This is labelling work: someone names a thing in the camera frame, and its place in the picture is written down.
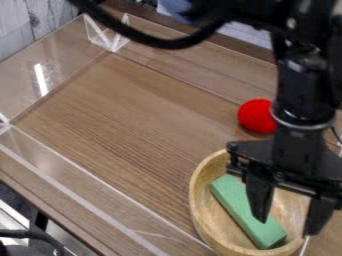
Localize clear acrylic corner bracket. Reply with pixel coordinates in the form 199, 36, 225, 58
83, 14, 130, 53

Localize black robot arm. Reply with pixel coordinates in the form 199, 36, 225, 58
190, 0, 342, 235

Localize light wooden bowl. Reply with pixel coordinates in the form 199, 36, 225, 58
188, 149, 309, 256

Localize black table leg bracket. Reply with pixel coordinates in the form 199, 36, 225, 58
28, 211, 56, 256

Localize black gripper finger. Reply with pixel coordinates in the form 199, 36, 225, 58
305, 197, 337, 236
245, 164, 274, 223

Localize green rectangular block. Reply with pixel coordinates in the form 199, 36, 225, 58
210, 175, 287, 250

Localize red plush tomato toy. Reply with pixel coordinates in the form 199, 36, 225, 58
237, 99, 277, 134

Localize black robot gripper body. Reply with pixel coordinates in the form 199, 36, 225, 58
227, 113, 342, 202

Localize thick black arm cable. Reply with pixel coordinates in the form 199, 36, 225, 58
66, 0, 233, 51

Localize clear acrylic tray walls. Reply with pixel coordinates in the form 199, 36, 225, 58
0, 21, 275, 256

